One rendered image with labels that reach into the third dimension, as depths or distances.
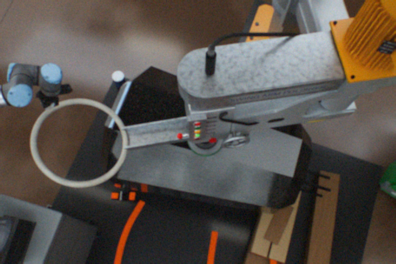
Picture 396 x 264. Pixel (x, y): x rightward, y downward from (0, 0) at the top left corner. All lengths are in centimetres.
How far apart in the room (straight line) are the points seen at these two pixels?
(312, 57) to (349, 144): 193
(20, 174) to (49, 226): 116
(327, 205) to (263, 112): 149
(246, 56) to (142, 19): 234
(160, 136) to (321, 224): 154
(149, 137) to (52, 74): 63
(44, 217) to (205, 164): 97
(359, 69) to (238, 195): 116
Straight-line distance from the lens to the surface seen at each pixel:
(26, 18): 412
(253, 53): 159
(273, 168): 234
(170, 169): 242
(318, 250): 310
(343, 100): 195
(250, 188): 240
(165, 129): 213
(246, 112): 181
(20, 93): 171
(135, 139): 214
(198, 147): 228
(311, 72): 160
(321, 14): 205
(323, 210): 315
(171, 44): 365
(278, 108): 182
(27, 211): 246
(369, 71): 166
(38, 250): 241
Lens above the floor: 309
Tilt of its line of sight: 71 degrees down
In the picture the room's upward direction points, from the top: 1 degrees clockwise
